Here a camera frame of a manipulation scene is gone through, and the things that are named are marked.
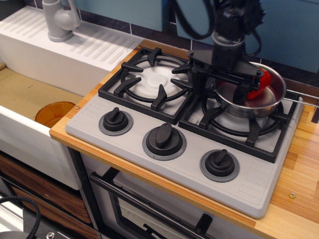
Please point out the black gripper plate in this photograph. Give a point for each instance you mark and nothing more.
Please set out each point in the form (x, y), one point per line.
(229, 64)

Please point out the red plastic toy strawberry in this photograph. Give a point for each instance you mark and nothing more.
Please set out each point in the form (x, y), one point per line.
(265, 81)

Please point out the stainless steel saucepan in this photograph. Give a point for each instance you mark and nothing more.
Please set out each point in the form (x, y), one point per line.
(262, 106)

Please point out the black middle stove knob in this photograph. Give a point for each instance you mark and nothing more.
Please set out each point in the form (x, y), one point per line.
(164, 143)

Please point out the black stove knob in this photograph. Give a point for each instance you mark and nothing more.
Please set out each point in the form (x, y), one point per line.
(115, 122)
(164, 143)
(219, 166)

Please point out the black right stove knob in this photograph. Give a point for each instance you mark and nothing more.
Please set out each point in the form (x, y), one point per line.
(219, 166)

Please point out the grey toy stove top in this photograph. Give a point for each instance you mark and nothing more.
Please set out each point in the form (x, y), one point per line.
(250, 192)

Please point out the black left stove knob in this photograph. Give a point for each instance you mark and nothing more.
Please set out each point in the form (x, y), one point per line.
(115, 122)

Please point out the black left burner grate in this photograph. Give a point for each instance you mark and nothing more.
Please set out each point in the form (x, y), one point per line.
(153, 83)

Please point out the black burner grate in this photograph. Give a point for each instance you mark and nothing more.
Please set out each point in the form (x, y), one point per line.
(265, 137)
(153, 83)

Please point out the black right burner grate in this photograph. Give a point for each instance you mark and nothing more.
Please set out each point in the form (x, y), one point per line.
(265, 137)

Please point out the grey toy faucet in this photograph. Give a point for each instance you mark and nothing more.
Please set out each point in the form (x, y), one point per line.
(60, 22)

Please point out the white toy sink unit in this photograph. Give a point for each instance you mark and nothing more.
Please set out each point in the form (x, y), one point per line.
(48, 72)

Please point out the wooden drawer fronts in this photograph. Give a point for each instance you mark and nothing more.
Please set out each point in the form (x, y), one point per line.
(58, 203)

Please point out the oven door with black handle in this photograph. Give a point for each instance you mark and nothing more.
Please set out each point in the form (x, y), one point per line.
(141, 211)

